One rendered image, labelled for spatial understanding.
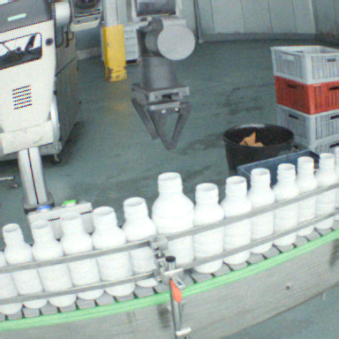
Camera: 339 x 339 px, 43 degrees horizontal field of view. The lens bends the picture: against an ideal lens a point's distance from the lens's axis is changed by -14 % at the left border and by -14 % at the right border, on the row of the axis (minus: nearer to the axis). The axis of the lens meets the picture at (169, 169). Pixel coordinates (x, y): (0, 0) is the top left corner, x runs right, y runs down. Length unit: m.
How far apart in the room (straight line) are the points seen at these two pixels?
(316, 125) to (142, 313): 2.56
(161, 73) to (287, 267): 0.47
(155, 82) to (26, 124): 0.63
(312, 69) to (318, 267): 2.26
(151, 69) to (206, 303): 0.44
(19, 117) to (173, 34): 0.72
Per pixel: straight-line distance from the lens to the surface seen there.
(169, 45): 0.66
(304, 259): 0.99
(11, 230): 0.81
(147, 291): 0.86
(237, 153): 2.68
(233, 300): 0.93
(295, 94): 3.27
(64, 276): 0.81
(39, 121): 1.30
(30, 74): 1.28
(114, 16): 8.55
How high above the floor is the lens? 1.50
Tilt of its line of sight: 21 degrees down
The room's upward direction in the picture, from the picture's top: 5 degrees counter-clockwise
